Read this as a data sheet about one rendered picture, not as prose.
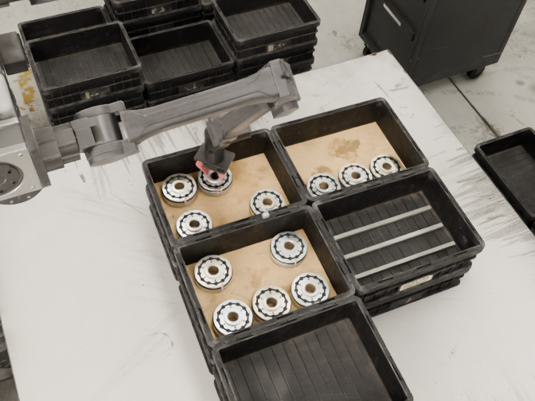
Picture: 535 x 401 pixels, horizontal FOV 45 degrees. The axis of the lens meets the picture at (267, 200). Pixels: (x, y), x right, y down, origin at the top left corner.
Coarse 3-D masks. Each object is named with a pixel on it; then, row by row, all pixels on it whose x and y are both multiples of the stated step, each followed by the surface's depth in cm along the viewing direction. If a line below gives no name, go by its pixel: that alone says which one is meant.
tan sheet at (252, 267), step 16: (224, 256) 179; (240, 256) 179; (256, 256) 179; (192, 272) 175; (240, 272) 176; (256, 272) 176; (272, 272) 177; (288, 272) 177; (304, 272) 177; (320, 272) 178; (240, 288) 173; (256, 288) 174; (288, 288) 174; (208, 304) 170; (272, 304) 171; (208, 320) 167; (256, 320) 168
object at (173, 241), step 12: (252, 132) 192; (264, 132) 193; (276, 144) 190; (168, 156) 186; (144, 168) 182; (288, 168) 185; (156, 192) 178; (300, 192) 181; (156, 204) 175; (288, 204) 178; (300, 204) 178; (252, 216) 175; (168, 228) 171; (216, 228) 172; (180, 240) 169
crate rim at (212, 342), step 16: (304, 208) 178; (240, 224) 173; (256, 224) 174; (320, 224) 175; (192, 240) 169; (176, 256) 166; (336, 256) 169; (192, 288) 161; (352, 288) 164; (320, 304) 161; (272, 320) 158; (208, 336) 154; (224, 336) 154
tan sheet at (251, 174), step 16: (240, 160) 199; (256, 160) 199; (192, 176) 194; (240, 176) 195; (256, 176) 196; (272, 176) 196; (160, 192) 190; (240, 192) 192; (176, 208) 187; (192, 208) 187; (208, 208) 188; (224, 208) 188; (240, 208) 188
